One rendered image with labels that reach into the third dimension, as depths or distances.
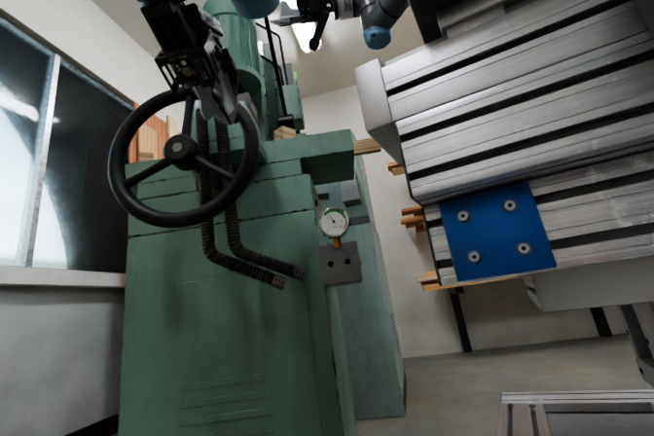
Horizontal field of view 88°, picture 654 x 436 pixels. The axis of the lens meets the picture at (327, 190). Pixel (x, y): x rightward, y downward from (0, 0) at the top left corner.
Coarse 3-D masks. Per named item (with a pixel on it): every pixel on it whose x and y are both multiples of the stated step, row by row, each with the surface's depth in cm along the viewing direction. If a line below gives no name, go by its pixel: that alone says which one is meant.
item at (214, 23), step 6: (192, 6) 47; (198, 6) 48; (192, 12) 47; (198, 12) 47; (204, 12) 50; (192, 18) 48; (198, 18) 47; (204, 18) 49; (210, 18) 52; (198, 24) 49; (204, 24) 50; (210, 24) 52; (216, 24) 55; (216, 30) 54
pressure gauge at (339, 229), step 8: (328, 208) 70; (336, 208) 70; (320, 216) 70; (328, 216) 70; (336, 216) 70; (344, 216) 70; (320, 224) 70; (328, 224) 70; (336, 224) 70; (344, 224) 69; (328, 232) 69; (336, 232) 69; (344, 232) 69; (336, 240) 70
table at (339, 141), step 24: (216, 144) 74; (240, 144) 73; (264, 144) 83; (288, 144) 83; (312, 144) 82; (336, 144) 82; (144, 168) 84; (168, 168) 83; (312, 168) 89; (336, 168) 91
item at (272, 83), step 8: (264, 48) 135; (272, 64) 133; (272, 72) 131; (272, 80) 130; (272, 88) 129; (272, 96) 128; (272, 104) 127; (272, 112) 126; (272, 120) 125; (272, 128) 124; (272, 136) 123
